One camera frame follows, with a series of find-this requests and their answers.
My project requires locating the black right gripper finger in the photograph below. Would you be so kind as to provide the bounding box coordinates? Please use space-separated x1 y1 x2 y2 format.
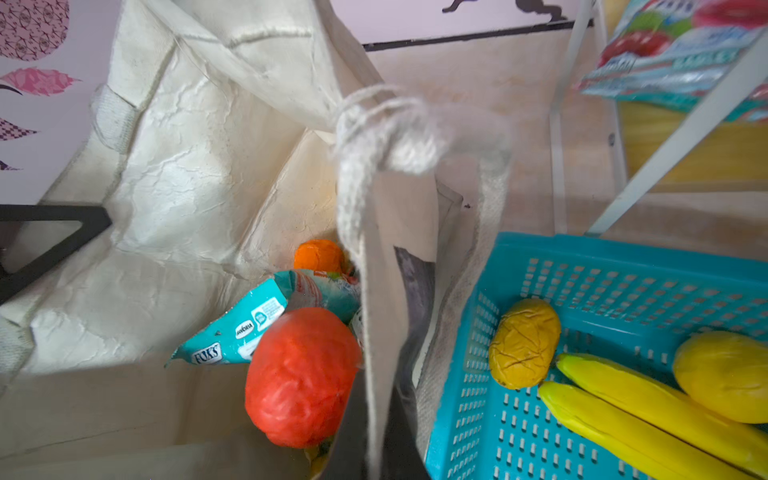
1 204 112 303

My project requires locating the beige canvas grocery bag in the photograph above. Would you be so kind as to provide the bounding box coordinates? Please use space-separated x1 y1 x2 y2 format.
1 1 515 479

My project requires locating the green Fox's bag top shelf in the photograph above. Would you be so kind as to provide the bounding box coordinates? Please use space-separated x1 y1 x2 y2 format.
170 269 361 365

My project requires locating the orange fruit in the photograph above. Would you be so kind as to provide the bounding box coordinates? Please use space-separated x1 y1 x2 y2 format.
293 239 347 273

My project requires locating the red toy tomato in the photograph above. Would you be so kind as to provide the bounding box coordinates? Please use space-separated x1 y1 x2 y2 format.
245 307 363 449

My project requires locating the green Fox's candy bag lower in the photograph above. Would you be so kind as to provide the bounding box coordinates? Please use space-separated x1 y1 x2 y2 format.
578 0 767 113

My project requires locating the wrinkled yellow fruit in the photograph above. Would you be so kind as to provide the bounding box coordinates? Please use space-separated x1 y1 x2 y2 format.
488 298 562 390

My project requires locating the teal plastic basket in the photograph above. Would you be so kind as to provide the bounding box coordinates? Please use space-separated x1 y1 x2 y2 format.
424 232 768 480

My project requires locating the small yellow lemon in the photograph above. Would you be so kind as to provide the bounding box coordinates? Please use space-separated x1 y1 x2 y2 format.
673 331 767 424

